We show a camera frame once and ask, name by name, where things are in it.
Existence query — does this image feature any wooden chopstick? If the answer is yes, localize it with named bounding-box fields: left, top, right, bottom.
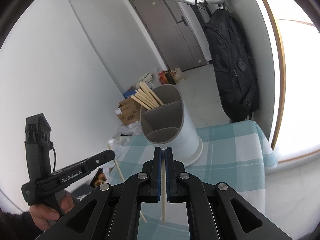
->
left=107, top=144, right=125, bottom=182
left=161, top=149, right=167, bottom=224

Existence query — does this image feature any person's left hand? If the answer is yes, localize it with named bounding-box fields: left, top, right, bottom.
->
left=29, top=193, right=75, bottom=231

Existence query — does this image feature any wooden chopstick on table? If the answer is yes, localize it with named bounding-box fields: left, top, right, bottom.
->
left=107, top=144, right=125, bottom=182

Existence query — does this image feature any clear plastic bag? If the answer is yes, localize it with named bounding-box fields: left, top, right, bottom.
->
left=112, top=121, right=143, bottom=146

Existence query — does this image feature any grey utensil holder cup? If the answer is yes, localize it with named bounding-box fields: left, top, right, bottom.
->
left=140, top=84, right=203, bottom=167

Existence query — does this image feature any brown cardboard box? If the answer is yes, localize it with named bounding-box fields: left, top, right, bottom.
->
left=114, top=98, right=141, bottom=125

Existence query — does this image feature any chopsticks bundle in holder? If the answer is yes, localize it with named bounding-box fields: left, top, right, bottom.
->
left=130, top=82, right=164, bottom=110

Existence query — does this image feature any blue cardboard box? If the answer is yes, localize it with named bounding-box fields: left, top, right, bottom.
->
left=123, top=86, right=136, bottom=99

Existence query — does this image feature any black backpack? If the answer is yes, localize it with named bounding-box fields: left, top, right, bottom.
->
left=204, top=9, right=259, bottom=122

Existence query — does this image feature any white cloth bag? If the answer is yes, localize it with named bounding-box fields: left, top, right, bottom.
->
left=136, top=73, right=161, bottom=88

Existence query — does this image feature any red snack bag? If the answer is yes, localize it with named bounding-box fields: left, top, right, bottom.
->
left=158, top=70, right=176, bottom=85

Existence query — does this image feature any grey door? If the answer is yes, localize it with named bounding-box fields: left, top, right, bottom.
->
left=130, top=0, right=207, bottom=71

